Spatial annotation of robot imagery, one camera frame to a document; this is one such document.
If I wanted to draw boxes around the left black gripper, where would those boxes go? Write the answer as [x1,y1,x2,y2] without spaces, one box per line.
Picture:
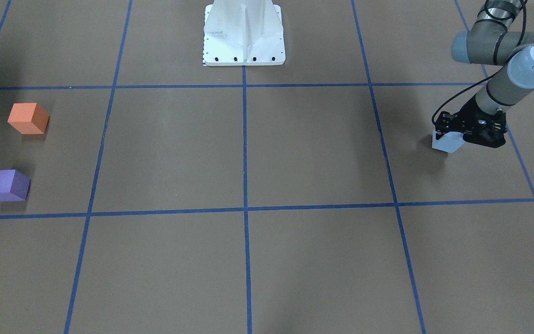
[436,97,507,148]

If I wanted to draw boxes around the light blue foam block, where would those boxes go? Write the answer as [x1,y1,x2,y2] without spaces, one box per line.
[432,132,465,154]

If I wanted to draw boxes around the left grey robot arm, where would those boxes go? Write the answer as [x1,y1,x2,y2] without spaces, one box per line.
[432,0,534,154]

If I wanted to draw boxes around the orange foam block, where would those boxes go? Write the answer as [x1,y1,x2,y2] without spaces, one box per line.
[7,103,50,135]

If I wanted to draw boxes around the purple foam block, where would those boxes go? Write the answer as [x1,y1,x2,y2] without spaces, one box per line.
[0,169,31,202]

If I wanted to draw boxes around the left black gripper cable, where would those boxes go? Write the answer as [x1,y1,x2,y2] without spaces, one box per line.
[432,0,528,127]

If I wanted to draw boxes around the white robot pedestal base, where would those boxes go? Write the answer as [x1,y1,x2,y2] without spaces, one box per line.
[202,0,286,66]

